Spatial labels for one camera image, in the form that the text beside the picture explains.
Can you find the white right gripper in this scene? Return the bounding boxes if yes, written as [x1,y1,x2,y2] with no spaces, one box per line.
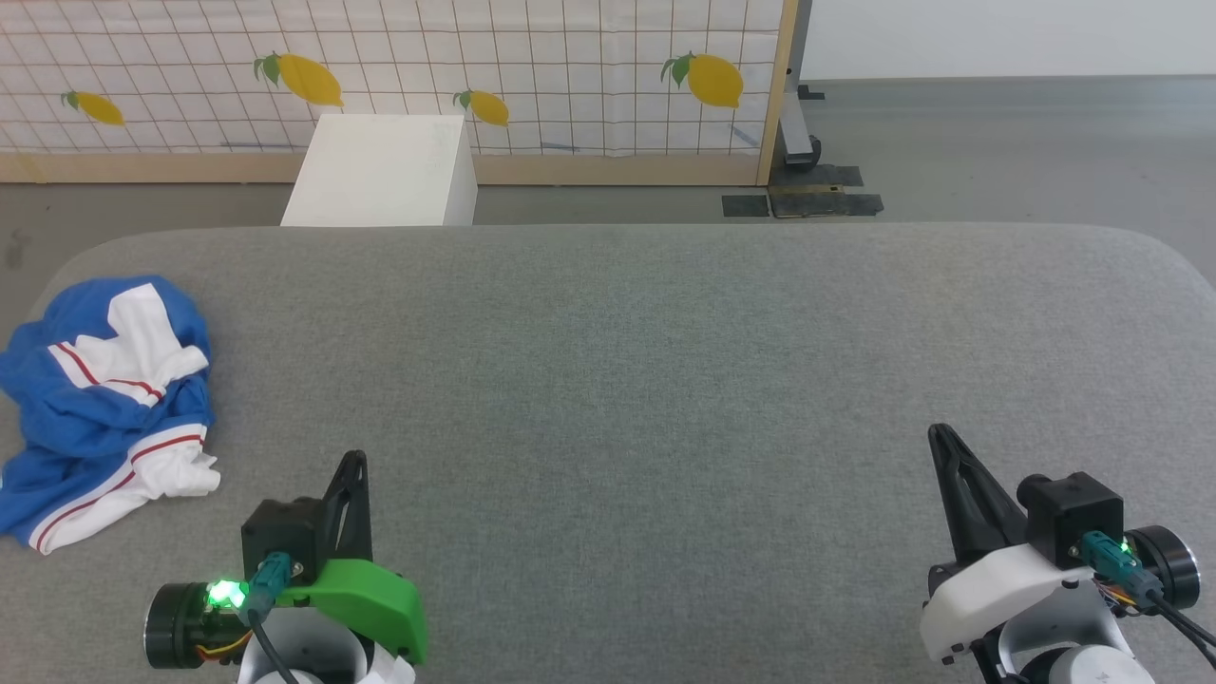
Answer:
[920,424,1201,664]

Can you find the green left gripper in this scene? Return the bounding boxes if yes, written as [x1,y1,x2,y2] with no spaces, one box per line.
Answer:
[144,452,428,668]

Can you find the blue white red-striped garment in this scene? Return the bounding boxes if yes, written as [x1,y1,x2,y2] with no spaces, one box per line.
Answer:
[0,275,222,556]

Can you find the white rectangular box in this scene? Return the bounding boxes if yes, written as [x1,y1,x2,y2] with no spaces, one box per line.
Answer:
[280,114,479,227]

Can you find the brass floor plate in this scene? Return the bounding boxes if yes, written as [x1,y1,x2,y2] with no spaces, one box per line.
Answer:
[768,184,848,219]

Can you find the lemon print partition screen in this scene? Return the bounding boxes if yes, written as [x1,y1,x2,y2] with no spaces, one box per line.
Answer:
[0,0,801,186]

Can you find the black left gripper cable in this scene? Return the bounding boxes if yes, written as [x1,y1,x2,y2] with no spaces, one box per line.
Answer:
[245,553,303,684]

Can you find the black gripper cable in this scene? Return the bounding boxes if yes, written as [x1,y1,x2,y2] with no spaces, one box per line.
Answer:
[1081,532,1216,666]
[245,553,303,684]

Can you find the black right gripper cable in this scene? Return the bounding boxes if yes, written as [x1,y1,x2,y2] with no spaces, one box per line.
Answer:
[1081,532,1216,666]

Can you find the grey metal stand post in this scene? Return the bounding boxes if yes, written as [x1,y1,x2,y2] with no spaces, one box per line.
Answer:
[779,0,824,172]

